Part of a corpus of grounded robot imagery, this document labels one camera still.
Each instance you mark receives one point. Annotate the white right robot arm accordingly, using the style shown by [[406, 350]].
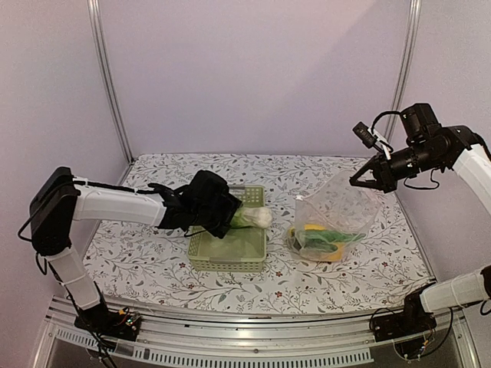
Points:
[[456, 148]]

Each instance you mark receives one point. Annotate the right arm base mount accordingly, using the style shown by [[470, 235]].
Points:
[[386, 324]]

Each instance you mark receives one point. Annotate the yellow lemon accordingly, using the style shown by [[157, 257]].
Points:
[[307, 227], [334, 256]]

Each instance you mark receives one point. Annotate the green white bok choy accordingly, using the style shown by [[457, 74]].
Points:
[[259, 217]]

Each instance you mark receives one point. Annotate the bright green cucumber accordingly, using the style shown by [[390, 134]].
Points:
[[331, 236]]

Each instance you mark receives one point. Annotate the aluminium corner post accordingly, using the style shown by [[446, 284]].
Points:
[[94, 11], [410, 41]]

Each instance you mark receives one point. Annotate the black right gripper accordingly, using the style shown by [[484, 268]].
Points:
[[385, 179]]

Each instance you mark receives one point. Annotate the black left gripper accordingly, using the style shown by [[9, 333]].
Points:
[[230, 203]]

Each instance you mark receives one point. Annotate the right aluminium corner post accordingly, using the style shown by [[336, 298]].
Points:
[[410, 41]]

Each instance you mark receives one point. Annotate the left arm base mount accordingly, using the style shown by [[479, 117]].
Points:
[[100, 320]]

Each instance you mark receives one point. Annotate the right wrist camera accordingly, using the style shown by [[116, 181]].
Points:
[[371, 138]]

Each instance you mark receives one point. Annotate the pale green perforated basket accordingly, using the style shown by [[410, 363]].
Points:
[[241, 249]]

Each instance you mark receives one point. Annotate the clear zip top bag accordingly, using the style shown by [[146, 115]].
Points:
[[337, 206]]

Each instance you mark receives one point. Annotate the aluminium front rail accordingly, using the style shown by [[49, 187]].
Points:
[[180, 337]]

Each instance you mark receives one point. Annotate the floral tablecloth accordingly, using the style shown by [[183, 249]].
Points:
[[137, 262]]

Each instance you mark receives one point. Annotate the left aluminium corner post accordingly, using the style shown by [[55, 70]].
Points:
[[94, 11]]

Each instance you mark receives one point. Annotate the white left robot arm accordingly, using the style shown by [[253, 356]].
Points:
[[64, 199]]

